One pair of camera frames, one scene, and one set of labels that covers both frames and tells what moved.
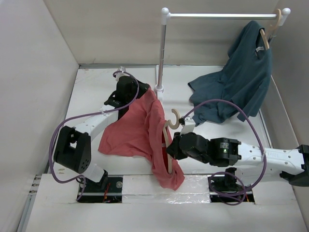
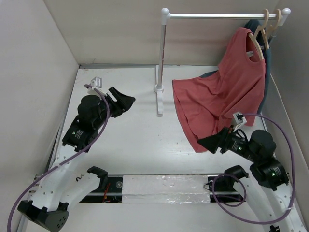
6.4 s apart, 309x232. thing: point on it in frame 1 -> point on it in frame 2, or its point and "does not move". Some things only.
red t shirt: x=141 y=130 -> x=206 y=103
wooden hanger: x=165 y=137 -> x=260 y=28
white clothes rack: x=280 y=17 does not move
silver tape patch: x=143 y=189 does not move
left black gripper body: x=134 y=91 -> x=114 y=107
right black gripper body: x=179 y=153 -> x=235 y=143
